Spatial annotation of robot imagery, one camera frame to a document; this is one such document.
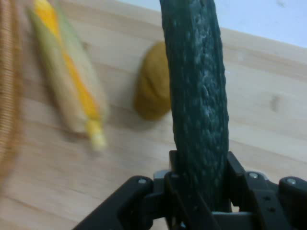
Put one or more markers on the wooden cutting board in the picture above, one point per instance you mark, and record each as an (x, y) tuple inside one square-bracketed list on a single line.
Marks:
[(120, 167)]

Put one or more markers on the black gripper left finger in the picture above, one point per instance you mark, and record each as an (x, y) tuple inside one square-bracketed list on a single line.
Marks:
[(124, 206)]

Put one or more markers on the brown potato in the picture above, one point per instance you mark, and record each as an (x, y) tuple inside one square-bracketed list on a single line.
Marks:
[(152, 86)]

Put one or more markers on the yellow corn cob with husk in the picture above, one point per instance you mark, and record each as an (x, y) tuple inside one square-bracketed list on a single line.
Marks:
[(69, 79)]

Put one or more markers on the long dark green cucumber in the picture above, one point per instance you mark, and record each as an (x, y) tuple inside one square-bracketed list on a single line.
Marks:
[(196, 83)]

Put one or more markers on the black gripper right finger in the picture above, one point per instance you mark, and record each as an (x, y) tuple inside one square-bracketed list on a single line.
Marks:
[(275, 206)]

